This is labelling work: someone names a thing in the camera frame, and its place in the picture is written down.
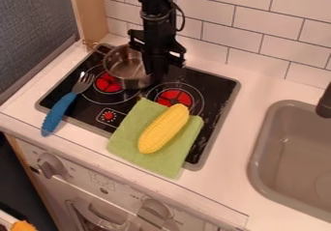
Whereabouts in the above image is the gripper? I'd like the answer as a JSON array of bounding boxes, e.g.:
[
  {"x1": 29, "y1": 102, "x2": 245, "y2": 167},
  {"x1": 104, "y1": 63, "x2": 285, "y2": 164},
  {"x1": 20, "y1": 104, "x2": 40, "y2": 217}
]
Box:
[{"x1": 126, "y1": 13, "x2": 188, "y2": 82}]

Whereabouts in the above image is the silver pot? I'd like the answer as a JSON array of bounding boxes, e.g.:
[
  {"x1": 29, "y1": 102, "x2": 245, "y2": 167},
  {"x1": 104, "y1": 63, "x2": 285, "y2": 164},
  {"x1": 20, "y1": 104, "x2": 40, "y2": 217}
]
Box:
[{"x1": 102, "y1": 43, "x2": 157, "y2": 91}]

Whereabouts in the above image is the wooden board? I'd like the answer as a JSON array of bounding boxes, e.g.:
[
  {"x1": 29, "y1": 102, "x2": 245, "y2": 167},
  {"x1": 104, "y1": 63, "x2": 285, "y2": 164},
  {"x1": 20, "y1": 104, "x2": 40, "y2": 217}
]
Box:
[{"x1": 67, "y1": 0, "x2": 110, "y2": 51}]

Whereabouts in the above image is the toy stove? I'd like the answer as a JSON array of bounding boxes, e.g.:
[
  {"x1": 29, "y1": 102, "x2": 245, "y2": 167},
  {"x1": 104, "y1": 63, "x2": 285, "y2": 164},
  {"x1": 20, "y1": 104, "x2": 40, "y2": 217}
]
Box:
[{"x1": 35, "y1": 43, "x2": 242, "y2": 172}]

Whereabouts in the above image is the yellow toy corn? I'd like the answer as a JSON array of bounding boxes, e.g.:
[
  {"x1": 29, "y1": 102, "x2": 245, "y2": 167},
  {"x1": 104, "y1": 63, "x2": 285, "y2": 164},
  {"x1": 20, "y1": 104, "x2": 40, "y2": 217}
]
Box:
[{"x1": 136, "y1": 102, "x2": 192, "y2": 155}]

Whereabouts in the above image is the green cloth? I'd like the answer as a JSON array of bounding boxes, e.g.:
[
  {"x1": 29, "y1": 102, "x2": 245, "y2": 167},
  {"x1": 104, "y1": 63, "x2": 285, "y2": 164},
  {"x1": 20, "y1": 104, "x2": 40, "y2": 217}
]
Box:
[{"x1": 105, "y1": 97, "x2": 206, "y2": 180}]

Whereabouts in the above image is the toy sink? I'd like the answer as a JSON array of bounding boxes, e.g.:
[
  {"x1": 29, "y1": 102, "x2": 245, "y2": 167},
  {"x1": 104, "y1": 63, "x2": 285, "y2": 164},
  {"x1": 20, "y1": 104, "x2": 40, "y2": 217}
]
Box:
[{"x1": 247, "y1": 100, "x2": 331, "y2": 223}]

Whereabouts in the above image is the yellow toy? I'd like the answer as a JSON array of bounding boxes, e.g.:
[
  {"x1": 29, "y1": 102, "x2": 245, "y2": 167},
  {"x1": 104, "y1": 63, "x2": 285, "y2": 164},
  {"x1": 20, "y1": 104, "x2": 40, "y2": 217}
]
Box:
[{"x1": 9, "y1": 219, "x2": 40, "y2": 231}]

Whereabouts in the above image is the fork with blue handle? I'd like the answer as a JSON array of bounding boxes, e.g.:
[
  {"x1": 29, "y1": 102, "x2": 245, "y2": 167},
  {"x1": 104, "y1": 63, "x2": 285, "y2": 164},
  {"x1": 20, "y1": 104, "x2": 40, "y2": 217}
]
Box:
[{"x1": 40, "y1": 71, "x2": 98, "y2": 138}]

